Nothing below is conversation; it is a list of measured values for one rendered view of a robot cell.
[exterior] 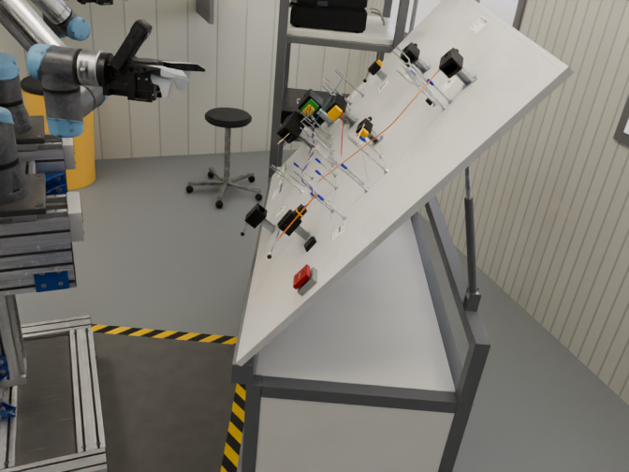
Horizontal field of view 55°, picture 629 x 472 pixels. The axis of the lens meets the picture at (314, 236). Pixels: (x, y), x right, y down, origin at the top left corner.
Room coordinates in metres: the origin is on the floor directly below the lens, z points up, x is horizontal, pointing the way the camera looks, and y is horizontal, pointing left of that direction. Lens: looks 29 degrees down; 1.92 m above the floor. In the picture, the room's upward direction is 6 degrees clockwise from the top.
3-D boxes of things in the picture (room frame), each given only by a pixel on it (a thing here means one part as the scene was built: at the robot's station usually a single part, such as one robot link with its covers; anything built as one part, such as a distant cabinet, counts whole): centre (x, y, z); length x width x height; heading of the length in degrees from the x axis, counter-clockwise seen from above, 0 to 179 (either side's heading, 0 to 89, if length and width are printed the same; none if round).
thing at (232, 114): (3.93, 0.69, 0.29); 0.55 x 0.52 x 0.58; 18
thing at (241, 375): (1.76, 0.17, 0.83); 1.18 x 0.06 x 0.06; 2
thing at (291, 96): (2.64, 0.05, 1.09); 0.35 x 0.33 x 0.07; 2
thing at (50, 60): (1.26, 0.58, 1.56); 0.11 x 0.08 x 0.09; 89
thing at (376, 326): (1.78, -0.15, 0.60); 1.17 x 0.58 x 0.40; 2
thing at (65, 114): (1.28, 0.58, 1.46); 0.11 x 0.08 x 0.11; 179
